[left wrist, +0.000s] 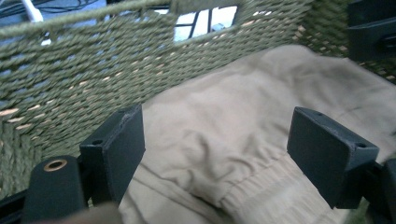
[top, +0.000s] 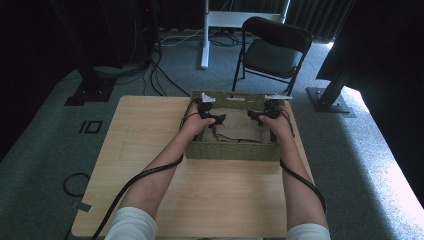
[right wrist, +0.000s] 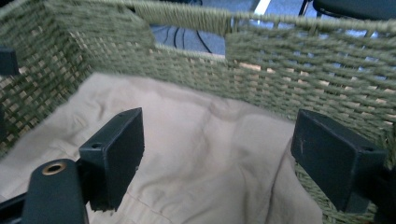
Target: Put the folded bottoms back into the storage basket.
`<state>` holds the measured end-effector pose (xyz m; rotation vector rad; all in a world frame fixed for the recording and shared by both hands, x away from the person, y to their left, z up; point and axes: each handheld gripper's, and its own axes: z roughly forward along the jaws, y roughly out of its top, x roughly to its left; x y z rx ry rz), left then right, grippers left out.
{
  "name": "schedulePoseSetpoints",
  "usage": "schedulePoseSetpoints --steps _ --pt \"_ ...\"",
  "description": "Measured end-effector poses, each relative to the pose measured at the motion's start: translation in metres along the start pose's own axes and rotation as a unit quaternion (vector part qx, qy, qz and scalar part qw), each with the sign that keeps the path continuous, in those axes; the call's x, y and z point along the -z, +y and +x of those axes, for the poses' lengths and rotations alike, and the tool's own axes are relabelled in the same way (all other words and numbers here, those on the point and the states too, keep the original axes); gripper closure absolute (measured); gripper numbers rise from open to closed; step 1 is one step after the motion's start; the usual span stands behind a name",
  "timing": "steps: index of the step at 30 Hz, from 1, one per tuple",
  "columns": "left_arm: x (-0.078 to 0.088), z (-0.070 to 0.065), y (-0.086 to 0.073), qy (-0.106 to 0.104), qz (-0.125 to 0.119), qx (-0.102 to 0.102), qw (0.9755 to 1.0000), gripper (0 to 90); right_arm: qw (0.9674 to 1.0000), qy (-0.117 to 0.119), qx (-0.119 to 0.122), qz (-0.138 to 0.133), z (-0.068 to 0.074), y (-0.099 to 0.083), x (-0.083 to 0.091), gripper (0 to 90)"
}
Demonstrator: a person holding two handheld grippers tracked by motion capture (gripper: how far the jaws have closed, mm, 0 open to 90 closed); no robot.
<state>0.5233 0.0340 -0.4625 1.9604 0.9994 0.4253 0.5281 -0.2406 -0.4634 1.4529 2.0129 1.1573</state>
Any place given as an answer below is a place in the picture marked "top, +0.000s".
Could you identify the beige garment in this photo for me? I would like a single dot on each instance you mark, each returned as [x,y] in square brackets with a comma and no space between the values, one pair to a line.
[238,124]

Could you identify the small tape piece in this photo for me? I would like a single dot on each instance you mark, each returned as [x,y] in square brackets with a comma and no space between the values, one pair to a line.
[84,207]

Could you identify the person's left hand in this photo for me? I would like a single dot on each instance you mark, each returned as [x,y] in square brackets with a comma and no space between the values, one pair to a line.
[195,125]

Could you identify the white desk frame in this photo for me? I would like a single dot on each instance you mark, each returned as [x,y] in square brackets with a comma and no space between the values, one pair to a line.
[205,40]

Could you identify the right white sleeve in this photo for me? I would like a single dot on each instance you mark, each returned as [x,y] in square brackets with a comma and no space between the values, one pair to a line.
[308,233]

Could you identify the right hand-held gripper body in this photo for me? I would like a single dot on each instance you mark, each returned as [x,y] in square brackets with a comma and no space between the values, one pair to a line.
[274,106]

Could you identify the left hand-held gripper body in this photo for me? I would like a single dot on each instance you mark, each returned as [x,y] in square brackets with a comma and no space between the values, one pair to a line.
[204,104]

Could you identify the black folding chair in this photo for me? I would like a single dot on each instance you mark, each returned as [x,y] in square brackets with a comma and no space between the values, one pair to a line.
[271,56]

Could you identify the green felt storage box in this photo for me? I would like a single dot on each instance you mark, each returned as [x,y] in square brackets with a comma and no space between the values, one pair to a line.
[233,152]

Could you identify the white sleeve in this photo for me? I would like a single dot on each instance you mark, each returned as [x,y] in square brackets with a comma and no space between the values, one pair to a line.
[308,233]
[131,225]

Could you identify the left white sleeve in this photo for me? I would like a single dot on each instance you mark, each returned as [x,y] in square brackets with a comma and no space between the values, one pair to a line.
[131,225]

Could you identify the person's right hand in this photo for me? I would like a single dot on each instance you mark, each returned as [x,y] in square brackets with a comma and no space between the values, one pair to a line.
[278,126]

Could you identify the dark curtain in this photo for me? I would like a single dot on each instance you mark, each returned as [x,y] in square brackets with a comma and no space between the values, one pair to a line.
[316,16]

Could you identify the black metal stand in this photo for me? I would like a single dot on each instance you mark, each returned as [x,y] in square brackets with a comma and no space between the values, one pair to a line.
[91,86]
[330,98]

